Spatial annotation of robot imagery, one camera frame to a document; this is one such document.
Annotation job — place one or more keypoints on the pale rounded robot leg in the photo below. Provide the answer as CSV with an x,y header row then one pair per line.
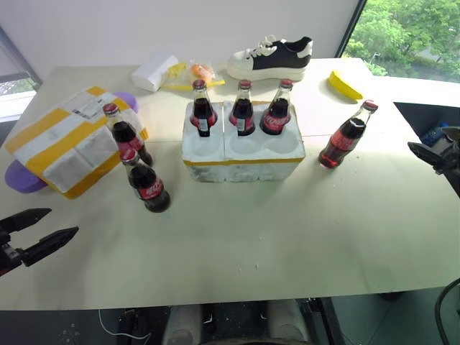
x,y
183,323
287,321

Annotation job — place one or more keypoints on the white tissue pack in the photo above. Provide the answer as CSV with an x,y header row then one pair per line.
x,y
152,73

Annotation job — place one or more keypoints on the black and white sneaker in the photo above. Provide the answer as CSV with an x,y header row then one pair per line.
x,y
273,61

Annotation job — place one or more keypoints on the clear bag of yellow items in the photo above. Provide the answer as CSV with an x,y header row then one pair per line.
x,y
194,73

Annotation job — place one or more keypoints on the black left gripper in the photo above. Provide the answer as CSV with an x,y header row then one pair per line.
x,y
9,255

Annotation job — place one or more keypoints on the white foam bottle holder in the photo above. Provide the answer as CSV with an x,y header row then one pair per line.
x,y
244,161

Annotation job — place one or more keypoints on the black window frame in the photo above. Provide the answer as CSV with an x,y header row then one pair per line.
x,y
354,25

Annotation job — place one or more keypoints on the glass cola bottle red cap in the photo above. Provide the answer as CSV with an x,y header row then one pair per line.
x,y
129,138
275,116
202,111
149,187
341,140
243,115

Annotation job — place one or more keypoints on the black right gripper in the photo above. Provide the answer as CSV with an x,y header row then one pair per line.
x,y
453,165

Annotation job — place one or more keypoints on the parcel with yellow tape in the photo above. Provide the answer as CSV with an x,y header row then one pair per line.
x,y
64,143

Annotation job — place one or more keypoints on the yellow curved plastic piece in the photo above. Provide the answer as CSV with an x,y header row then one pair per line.
x,y
343,86

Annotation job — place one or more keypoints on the blue capped plastic bottle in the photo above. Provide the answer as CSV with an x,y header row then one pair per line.
x,y
433,134

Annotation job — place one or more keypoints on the purple round plate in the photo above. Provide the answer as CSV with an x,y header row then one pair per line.
x,y
127,100
21,179

